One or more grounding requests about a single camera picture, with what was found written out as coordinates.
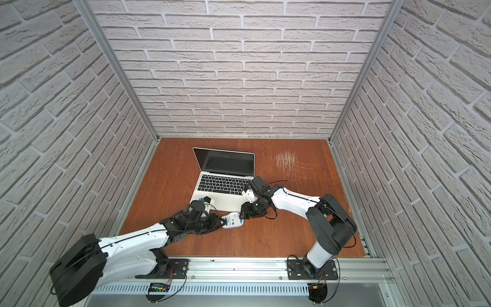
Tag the silver laptop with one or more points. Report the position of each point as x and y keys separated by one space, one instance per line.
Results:
x=223 y=176

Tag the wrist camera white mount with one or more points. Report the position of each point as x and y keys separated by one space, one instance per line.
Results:
x=207 y=201
x=249 y=194

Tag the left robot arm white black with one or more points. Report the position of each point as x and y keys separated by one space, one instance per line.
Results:
x=93 y=262

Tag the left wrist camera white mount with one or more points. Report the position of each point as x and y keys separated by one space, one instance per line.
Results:
x=207 y=201

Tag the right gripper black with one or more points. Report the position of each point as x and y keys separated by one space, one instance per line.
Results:
x=247 y=210

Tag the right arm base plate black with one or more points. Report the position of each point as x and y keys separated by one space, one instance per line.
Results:
x=301 y=269

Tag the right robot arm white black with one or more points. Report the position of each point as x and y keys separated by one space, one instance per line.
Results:
x=331 y=224

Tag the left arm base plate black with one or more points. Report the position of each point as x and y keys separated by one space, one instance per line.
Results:
x=175 y=268

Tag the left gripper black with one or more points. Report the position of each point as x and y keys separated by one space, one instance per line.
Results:
x=211 y=222

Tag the left electronics board with wires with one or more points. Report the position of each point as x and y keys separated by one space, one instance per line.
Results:
x=157 y=292

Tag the white wireless mouse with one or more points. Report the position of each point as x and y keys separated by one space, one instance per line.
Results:
x=232 y=220

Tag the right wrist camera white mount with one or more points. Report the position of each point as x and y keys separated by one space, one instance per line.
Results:
x=249 y=194

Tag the aluminium front rail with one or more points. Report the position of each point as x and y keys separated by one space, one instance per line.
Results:
x=270 y=270

